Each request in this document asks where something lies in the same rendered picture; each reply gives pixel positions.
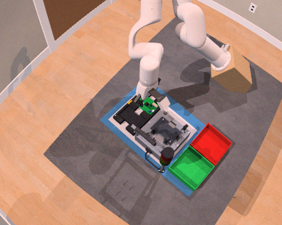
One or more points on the green circuit board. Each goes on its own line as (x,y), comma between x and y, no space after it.
(149,106)

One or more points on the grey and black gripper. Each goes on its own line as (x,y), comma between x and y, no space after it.
(142,92)

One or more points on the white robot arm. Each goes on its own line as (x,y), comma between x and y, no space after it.
(191,31)

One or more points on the red bin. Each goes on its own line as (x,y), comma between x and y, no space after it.
(211,144)

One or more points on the green bin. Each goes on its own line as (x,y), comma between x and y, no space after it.
(191,168)

